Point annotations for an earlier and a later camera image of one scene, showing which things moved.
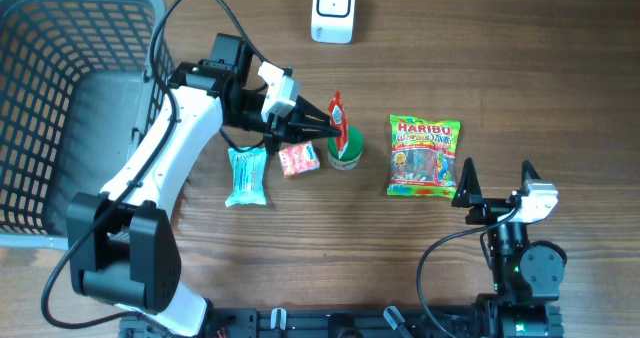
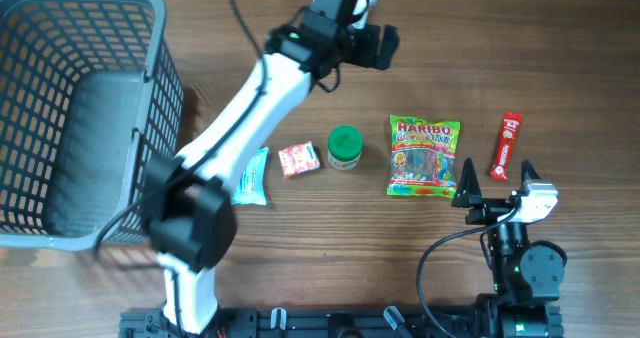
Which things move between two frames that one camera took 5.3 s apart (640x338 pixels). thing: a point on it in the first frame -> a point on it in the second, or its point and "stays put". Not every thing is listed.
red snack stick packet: (338, 119) -> (511, 122)
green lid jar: (352, 153) stays put
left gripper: (294, 133) -> (379, 59)
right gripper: (469, 194) stays put
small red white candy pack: (298, 159) stays put
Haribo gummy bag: (423, 157) stays put
